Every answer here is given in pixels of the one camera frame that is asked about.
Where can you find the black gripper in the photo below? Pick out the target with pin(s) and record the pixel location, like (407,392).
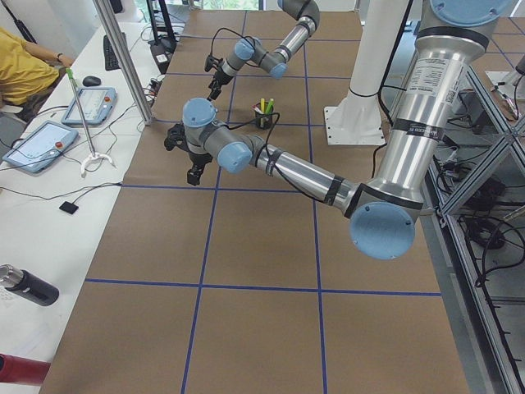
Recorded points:
(219,76)
(198,158)

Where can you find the black mesh pen cup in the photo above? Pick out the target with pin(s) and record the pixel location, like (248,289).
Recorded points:
(263,121)

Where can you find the red marker pen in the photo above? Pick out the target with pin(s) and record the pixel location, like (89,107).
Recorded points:
(257,109)

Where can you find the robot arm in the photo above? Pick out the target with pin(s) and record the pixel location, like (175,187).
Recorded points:
(382,211)
(279,45)

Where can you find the green marker pen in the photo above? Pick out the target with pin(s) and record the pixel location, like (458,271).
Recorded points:
(269,107)

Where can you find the black keyboard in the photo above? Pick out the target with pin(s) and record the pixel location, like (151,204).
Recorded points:
(111,62)

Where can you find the upper teach pendant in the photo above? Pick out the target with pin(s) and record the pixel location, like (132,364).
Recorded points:
(97,104)

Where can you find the teach pendant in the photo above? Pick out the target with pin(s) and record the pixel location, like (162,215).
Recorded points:
(39,149)
(97,104)

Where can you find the black computer mouse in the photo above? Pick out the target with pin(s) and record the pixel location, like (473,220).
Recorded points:
(91,81)

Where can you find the small black square pad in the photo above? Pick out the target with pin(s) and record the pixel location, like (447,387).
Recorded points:
(68,207)

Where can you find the lower teach pendant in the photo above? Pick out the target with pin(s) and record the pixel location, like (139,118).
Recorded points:
(39,149)

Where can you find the person in yellow shirt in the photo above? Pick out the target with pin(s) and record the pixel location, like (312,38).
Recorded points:
(27,68)

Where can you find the black water bottle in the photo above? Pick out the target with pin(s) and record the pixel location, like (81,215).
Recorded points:
(28,286)

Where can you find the red cylinder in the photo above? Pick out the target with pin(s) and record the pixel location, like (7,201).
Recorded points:
(23,371)

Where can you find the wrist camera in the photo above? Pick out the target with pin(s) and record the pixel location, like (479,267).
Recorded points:
(176,138)
(212,63)

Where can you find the aluminium frame post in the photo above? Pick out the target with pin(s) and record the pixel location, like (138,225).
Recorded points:
(114,34)

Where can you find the aluminium frame rack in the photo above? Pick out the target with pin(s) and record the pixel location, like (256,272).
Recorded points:
(476,185)

